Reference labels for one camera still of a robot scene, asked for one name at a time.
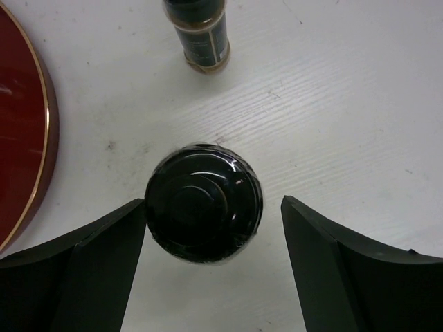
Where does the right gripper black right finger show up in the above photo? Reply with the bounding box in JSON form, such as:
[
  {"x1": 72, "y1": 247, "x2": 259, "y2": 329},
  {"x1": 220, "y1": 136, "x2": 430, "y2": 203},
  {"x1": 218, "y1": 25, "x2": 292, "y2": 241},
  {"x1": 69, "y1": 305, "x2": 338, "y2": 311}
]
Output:
[{"x1": 281, "y1": 196, "x2": 442, "y2": 331}]

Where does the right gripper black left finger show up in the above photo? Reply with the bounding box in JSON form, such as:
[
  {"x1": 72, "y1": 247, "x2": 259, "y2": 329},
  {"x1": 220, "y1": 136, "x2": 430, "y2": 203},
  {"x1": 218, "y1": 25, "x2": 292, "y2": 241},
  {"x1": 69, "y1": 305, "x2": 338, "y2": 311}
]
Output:
[{"x1": 1, "y1": 199, "x2": 145, "y2": 331}]

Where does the small black cap spice bottle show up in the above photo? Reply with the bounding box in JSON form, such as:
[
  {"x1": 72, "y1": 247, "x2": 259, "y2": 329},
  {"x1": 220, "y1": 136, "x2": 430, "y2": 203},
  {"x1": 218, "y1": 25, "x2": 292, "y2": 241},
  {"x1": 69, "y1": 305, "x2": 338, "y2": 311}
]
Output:
[{"x1": 163, "y1": 0, "x2": 230, "y2": 74}]

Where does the red round tray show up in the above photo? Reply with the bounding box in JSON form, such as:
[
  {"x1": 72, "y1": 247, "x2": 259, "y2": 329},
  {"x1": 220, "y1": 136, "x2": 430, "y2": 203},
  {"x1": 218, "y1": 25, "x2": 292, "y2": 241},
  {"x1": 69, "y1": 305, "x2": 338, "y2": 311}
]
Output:
[{"x1": 1, "y1": 5, "x2": 60, "y2": 251}]

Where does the black grinder bottle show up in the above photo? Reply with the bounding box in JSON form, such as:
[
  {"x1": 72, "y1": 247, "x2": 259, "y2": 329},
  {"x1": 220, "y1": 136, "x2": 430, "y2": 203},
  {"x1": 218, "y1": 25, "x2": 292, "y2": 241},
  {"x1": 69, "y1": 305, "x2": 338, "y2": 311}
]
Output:
[{"x1": 144, "y1": 143, "x2": 264, "y2": 265}]

